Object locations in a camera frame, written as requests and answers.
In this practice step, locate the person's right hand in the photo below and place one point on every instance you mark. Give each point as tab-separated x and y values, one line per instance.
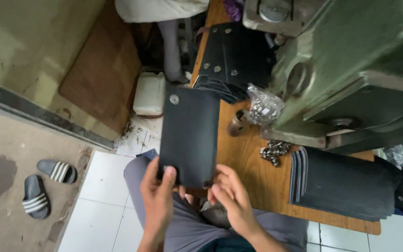
238	206

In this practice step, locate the person's left hand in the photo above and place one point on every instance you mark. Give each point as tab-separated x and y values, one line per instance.
157	197

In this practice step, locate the black leather piece with snap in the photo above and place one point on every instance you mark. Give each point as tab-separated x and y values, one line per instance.
190	136

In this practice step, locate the wooden workbench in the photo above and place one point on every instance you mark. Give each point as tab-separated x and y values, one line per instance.
257	182

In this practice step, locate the person's grey trousers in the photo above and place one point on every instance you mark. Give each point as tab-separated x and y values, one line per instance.
194	227

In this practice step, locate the pile of loose metal snaps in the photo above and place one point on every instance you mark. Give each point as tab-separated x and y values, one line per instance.
274	151

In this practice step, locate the grey striped slide sandal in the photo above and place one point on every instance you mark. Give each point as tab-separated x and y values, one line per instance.
57	170
36	197

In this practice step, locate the white plastic jerrycan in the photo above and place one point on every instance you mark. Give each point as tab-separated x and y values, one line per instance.
149	93

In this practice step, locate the clear bag of metal snaps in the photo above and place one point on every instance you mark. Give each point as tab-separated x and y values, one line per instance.
263	105

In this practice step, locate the stack of plain black leather pieces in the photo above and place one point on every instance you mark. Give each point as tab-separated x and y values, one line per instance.
345	183

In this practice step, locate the brown wooden board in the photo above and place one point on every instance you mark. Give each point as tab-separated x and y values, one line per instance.
101	75

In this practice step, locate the stack of snapped black leather pieces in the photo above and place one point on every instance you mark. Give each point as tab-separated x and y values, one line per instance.
234	59

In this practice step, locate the grey table leg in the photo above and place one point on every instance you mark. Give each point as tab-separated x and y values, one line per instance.
171	50

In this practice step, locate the crumpled clear plastic bag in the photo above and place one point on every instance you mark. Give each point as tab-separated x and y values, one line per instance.
402	157

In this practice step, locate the green press machine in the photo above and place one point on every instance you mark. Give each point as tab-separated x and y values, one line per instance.
352	70

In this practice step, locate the white cloth bundle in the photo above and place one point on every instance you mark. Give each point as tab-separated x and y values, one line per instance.
159	9

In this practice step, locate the purple cloth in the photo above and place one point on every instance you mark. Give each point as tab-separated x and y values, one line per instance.
233	8

